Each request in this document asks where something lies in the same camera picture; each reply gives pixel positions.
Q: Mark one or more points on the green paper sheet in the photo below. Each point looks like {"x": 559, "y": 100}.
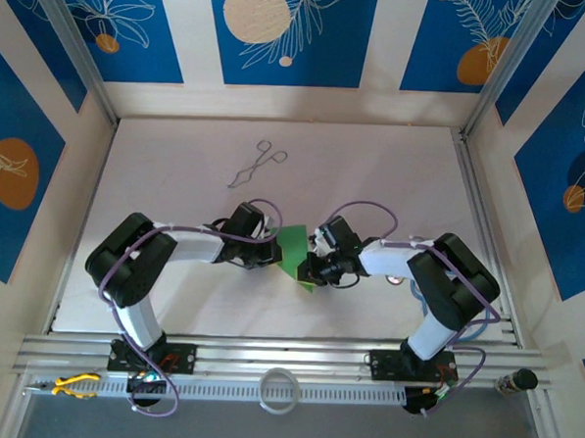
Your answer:
{"x": 293, "y": 243}

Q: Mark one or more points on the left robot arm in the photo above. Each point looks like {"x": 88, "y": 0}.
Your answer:
{"x": 193, "y": 245}

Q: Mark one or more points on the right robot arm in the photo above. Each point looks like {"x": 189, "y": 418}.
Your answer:
{"x": 388, "y": 258}

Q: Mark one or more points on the white tape roll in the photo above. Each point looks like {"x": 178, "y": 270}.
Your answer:
{"x": 262, "y": 391}

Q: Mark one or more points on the dark capped bottle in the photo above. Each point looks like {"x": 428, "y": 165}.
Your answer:
{"x": 519, "y": 379}

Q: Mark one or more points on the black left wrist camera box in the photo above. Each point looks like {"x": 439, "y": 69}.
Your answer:
{"x": 245, "y": 220}

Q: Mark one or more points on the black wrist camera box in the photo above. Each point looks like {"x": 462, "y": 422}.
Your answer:
{"x": 341, "y": 234}
{"x": 245, "y": 220}

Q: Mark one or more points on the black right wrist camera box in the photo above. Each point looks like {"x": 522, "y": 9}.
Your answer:
{"x": 341, "y": 234}

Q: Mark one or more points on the aluminium front rail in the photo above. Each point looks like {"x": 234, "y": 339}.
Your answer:
{"x": 285, "y": 356}

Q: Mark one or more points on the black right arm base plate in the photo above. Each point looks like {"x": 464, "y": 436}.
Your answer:
{"x": 385, "y": 365}

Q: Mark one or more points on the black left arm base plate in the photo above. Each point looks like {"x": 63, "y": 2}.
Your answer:
{"x": 182, "y": 358}

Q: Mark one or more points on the aluminium side rail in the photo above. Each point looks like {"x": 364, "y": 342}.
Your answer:
{"x": 99, "y": 169}
{"x": 477, "y": 204}

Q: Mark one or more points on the aluminium frame post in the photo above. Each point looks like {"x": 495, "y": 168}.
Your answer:
{"x": 505, "y": 68}
{"x": 77, "y": 46}

